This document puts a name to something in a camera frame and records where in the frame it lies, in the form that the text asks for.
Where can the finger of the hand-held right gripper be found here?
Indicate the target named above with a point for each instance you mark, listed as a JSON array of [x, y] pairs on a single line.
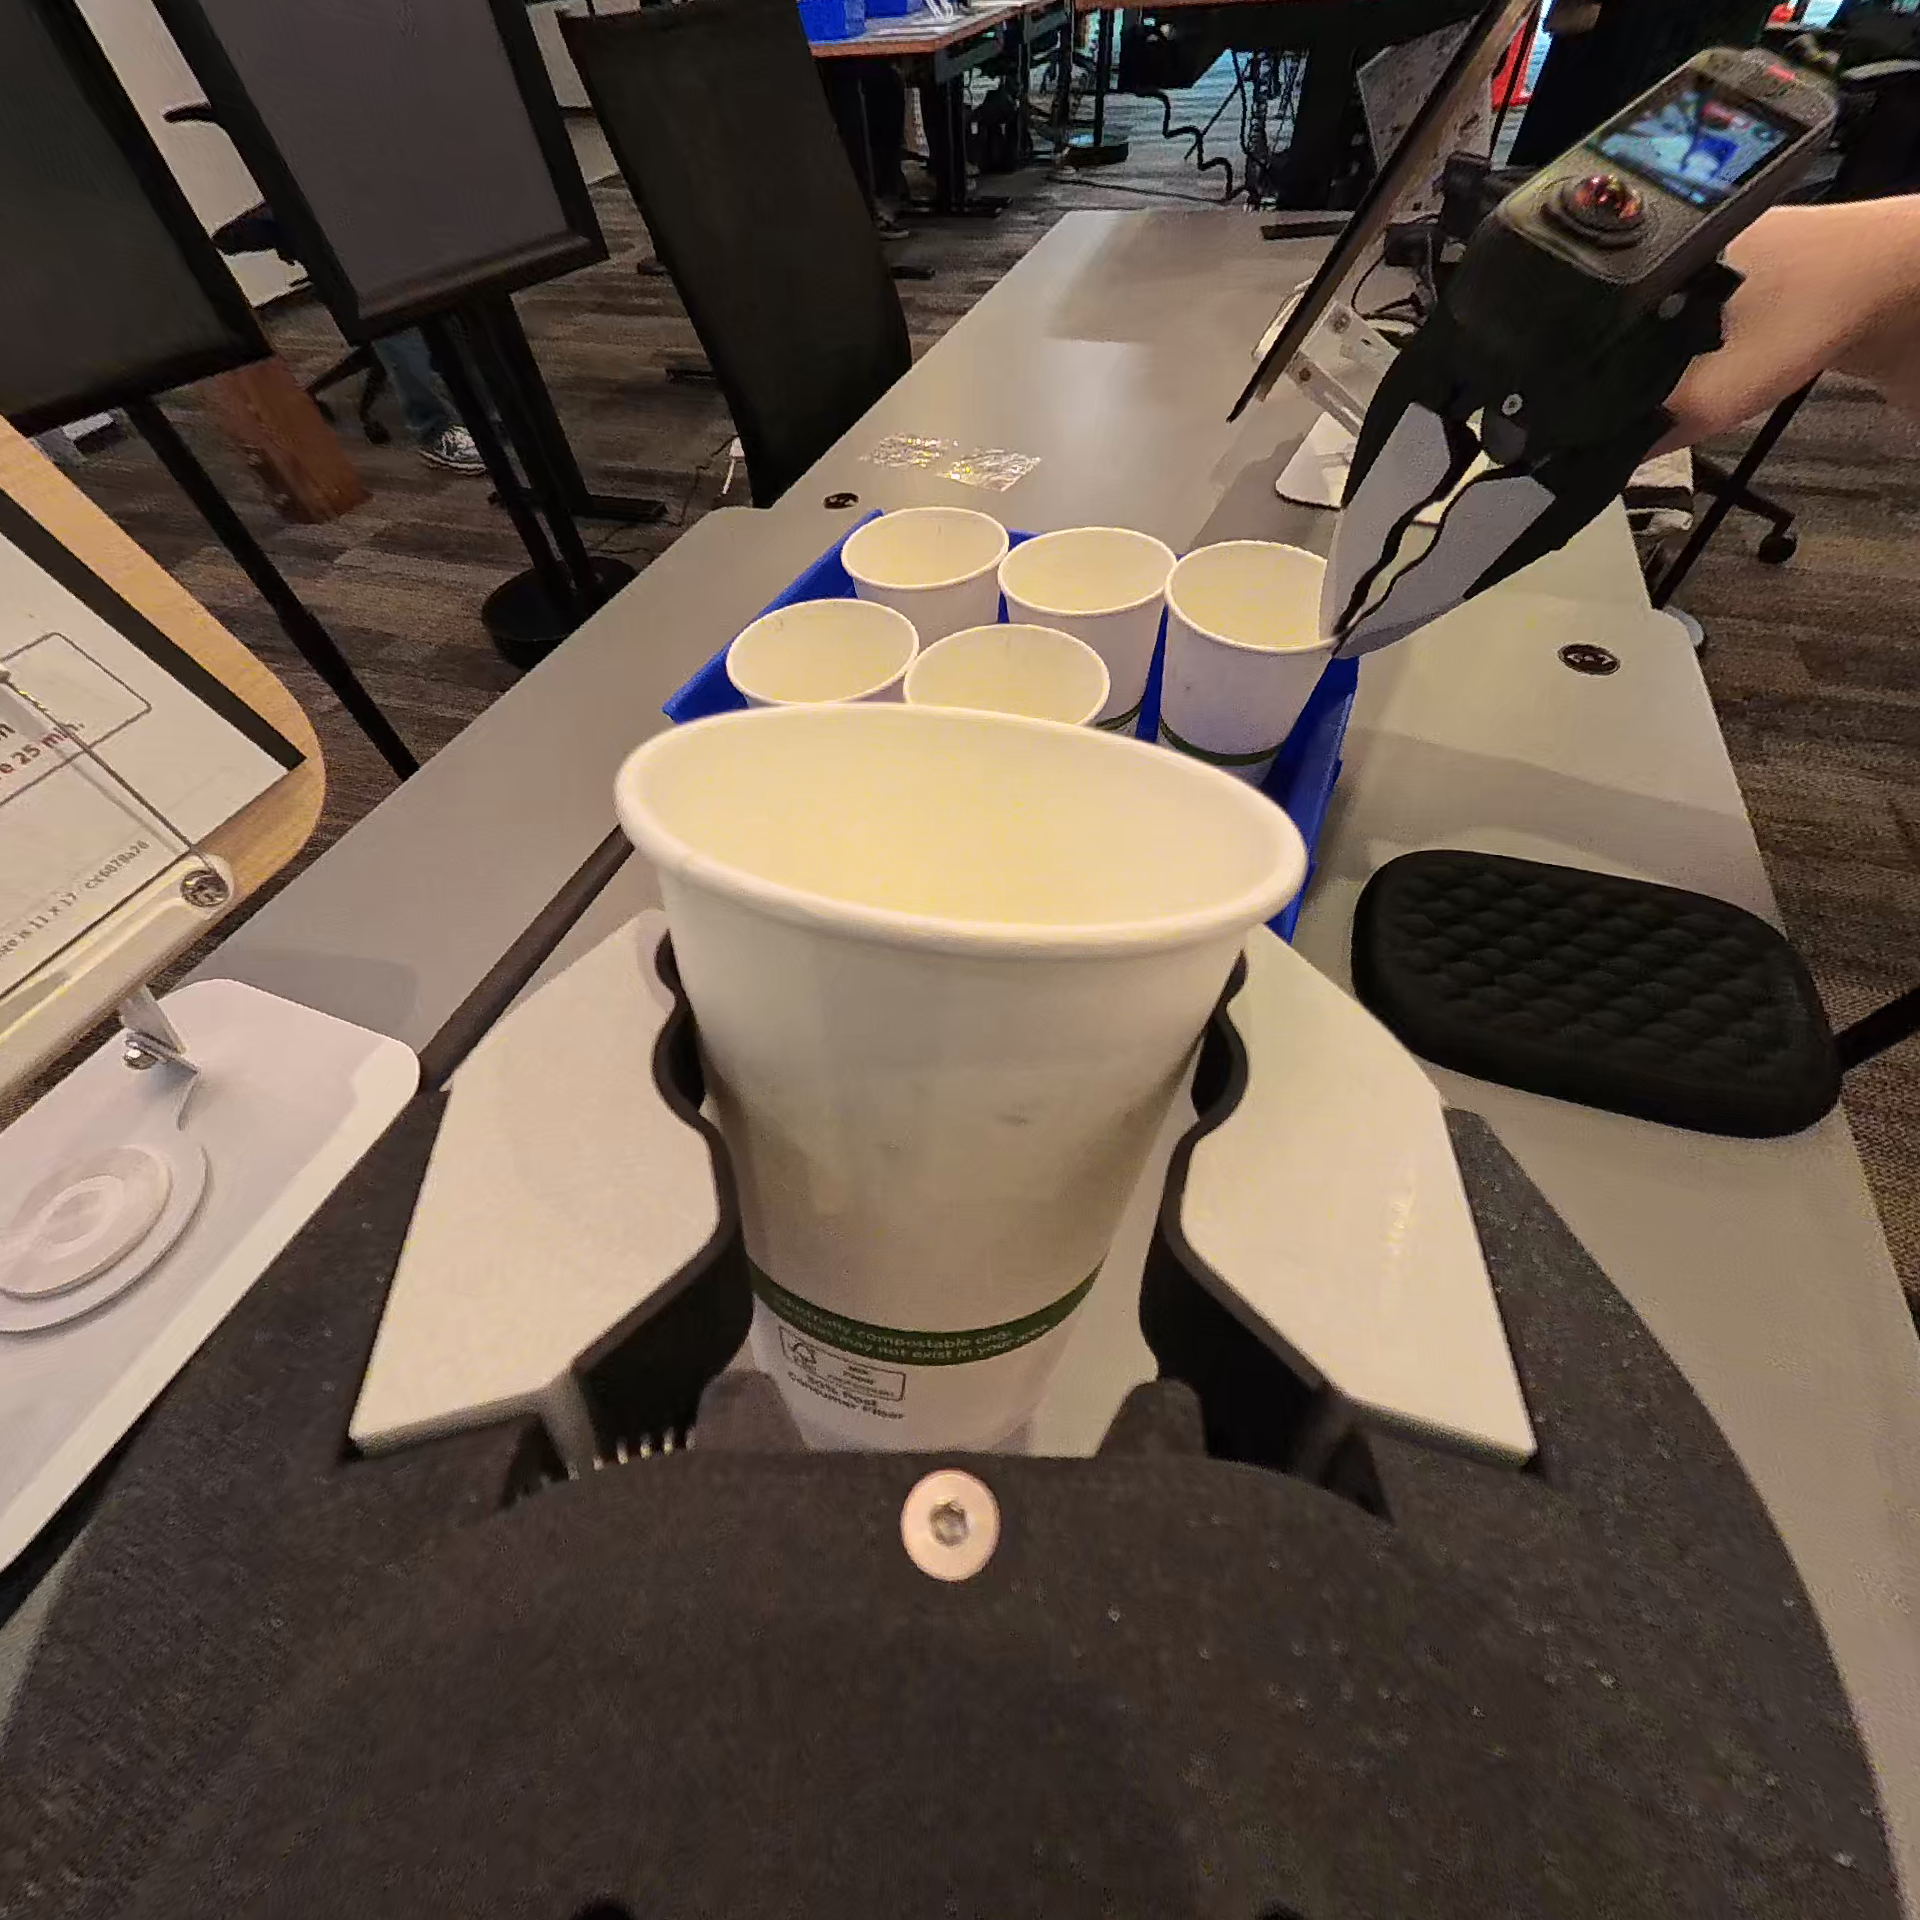
[[1386, 496], [1501, 557]]

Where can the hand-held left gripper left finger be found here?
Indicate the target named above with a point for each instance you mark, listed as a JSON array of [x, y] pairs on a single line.
[[540, 1231]]

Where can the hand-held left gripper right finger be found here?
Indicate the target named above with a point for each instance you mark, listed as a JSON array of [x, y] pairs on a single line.
[[1351, 1261]]

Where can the blue plastic bin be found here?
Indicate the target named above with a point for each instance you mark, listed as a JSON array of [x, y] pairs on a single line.
[[1306, 797]]

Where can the person's right hand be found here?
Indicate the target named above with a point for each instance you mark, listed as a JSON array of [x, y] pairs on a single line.
[[1830, 300]]

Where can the round table grommet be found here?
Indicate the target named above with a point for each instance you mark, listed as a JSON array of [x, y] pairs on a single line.
[[1588, 655]]

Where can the black office chair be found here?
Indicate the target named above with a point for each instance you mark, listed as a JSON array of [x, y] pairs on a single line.
[[1716, 496], [751, 210]]

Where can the dark tilted sign board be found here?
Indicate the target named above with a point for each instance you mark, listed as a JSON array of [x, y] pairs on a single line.
[[1380, 196]]

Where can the black wrist rest pad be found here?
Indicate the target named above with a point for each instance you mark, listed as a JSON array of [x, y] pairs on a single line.
[[1591, 990]]

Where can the clear crinkled plastic piece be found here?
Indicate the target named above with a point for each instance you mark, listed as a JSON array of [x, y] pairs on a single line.
[[954, 462]]

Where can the printed instruction sign board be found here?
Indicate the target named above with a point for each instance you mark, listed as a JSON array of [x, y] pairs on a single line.
[[91, 780]]

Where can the brown wooden table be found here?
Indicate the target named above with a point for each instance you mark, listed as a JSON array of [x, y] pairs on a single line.
[[917, 46]]

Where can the black display board stand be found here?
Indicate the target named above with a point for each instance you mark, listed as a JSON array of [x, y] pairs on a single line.
[[391, 137], [106, 240]]

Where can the white mount plate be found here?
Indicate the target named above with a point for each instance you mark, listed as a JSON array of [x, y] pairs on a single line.
[[1336, 437], [211, 1201]]

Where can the wooden post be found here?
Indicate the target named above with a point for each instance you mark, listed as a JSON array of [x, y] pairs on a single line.
[[287, 437]]

